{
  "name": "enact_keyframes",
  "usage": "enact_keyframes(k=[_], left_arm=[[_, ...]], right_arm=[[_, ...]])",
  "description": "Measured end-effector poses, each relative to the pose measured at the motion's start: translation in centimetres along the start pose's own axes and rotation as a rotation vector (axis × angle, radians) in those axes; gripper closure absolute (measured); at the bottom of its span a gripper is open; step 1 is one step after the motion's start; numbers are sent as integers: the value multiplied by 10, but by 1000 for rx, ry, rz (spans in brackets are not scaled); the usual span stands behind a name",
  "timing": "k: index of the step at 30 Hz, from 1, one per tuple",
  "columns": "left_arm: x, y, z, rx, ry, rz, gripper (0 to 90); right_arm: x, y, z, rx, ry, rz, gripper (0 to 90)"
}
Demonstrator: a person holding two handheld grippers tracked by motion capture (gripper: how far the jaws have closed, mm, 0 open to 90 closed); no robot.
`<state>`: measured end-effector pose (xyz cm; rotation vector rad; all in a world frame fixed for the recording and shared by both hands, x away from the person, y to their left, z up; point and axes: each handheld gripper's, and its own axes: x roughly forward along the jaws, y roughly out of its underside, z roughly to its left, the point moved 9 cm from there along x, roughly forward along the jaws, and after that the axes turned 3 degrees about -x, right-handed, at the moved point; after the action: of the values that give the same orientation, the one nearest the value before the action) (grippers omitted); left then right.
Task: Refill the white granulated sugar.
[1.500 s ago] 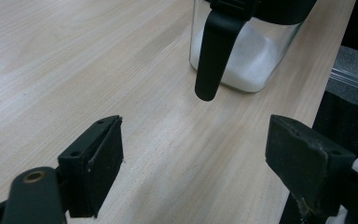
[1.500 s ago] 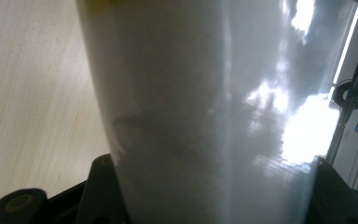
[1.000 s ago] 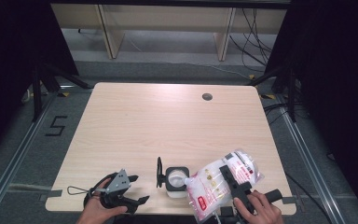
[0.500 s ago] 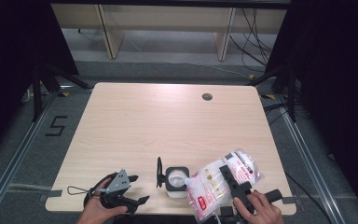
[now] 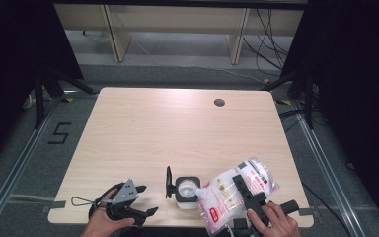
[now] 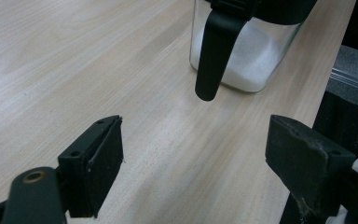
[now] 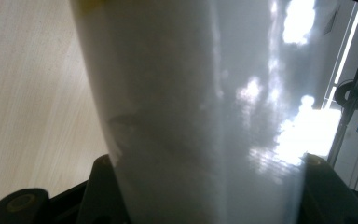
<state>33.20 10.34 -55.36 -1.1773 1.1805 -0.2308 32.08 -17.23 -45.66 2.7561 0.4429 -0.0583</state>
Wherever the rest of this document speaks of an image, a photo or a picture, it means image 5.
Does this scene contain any bundle of black cables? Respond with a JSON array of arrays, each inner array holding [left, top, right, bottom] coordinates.
[[242, 8, 294, 79]]

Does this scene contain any grey tape strip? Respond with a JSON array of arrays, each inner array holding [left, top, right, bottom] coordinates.
[[41, 199, 68, 214], [297, 207, 316, 217]]

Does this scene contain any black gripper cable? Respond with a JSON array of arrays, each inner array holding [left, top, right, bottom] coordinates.
[[88, 181, 126, 222]]

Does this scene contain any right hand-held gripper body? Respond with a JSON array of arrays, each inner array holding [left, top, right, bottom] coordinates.
[[243, 192, 301, 228]]

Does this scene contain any person's right hand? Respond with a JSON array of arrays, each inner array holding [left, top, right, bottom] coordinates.
[[246, 200, 302, 237]]

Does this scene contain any black floor cable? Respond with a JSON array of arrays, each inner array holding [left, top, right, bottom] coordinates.
[[301, 183, 353, 237]]

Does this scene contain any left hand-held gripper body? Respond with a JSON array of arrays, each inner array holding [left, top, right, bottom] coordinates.
[[104, 178, 140, 223]]

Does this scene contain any beige wooden desk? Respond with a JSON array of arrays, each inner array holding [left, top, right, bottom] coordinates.
[[53, 3, 306, 65]]

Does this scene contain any black metal stand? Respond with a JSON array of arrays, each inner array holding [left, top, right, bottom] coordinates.
[[261, 70, 316, 130], [34, 66, 97, 130]]

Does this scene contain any metal floor rail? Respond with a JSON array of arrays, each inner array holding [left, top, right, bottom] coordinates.
[[0, 98, 62, 237], [295, 101, 365, 237]]

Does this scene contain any person's left hand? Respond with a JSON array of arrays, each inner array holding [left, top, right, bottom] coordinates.
[[80, 188, 136, 237]]

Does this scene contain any red and white sugar bag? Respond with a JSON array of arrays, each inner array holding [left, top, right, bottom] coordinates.
[[194, 156, 281, 237]]

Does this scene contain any thin cord loop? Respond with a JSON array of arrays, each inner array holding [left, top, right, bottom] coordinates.
[[70, 196, 97, 208]]

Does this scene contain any black curtain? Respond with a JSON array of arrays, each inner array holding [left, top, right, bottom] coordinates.
[[0, 0, 84, 174], [279, 0, 379, 230]]

